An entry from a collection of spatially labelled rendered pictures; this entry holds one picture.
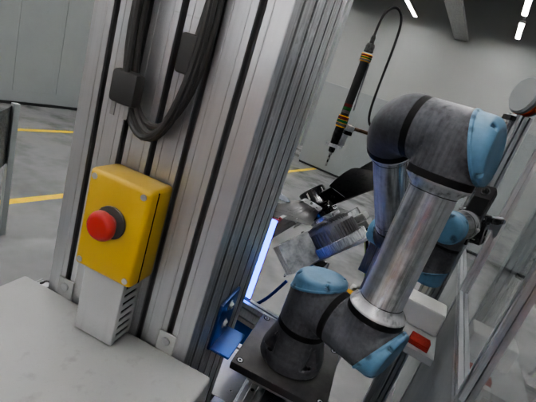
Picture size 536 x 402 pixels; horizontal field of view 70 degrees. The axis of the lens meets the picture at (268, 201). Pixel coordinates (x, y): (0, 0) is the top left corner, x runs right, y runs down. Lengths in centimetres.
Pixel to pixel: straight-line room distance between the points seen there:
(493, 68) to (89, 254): 1353
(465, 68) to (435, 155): 1314
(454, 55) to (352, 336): 1333
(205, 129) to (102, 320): 29
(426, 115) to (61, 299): 65
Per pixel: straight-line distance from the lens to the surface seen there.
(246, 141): 45
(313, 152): 918
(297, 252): 161
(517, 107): 191
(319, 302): 83
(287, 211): 147
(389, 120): 73
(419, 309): 176
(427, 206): 71
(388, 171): 83
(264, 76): 44
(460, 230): 96
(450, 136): 68
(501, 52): 1388
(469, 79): 1376
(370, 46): 157
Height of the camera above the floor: 162
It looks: 17 degrees down
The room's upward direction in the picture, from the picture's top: 19 degrees clockwise
